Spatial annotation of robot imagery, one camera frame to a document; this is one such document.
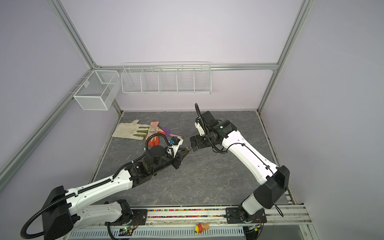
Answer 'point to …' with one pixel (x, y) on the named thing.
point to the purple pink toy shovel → (168, 133)
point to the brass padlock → (186, 149)
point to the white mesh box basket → (99, 91)
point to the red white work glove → (154, 140)
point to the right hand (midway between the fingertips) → (200, 143)
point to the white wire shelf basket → (167, 78)
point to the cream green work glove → (130, 129)
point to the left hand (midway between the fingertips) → (186, 152)
